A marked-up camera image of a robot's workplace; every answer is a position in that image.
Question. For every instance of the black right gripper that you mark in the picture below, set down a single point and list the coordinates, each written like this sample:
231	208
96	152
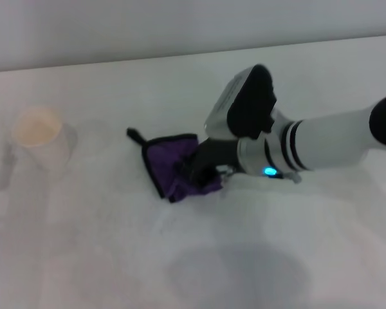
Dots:
215	153

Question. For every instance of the purple rag with black trim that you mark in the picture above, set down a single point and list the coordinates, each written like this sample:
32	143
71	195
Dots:
161	157

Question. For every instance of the white paper cup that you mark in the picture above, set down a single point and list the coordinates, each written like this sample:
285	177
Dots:
42	135

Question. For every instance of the grey and black wrist camera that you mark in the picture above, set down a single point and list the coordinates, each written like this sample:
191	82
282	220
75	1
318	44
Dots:
247	103

